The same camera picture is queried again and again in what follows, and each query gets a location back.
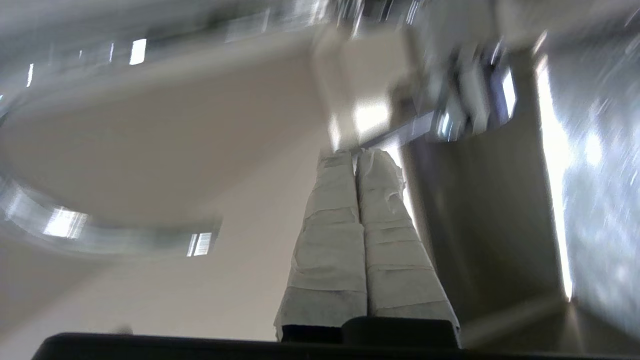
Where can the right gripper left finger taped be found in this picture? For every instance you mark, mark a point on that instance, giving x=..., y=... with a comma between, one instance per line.
x=330, y=260

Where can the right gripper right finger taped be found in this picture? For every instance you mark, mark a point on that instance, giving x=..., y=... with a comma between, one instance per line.
x=400, y=265

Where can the chrome gooseneck faucet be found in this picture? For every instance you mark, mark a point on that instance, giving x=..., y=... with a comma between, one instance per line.
x=475, y=100

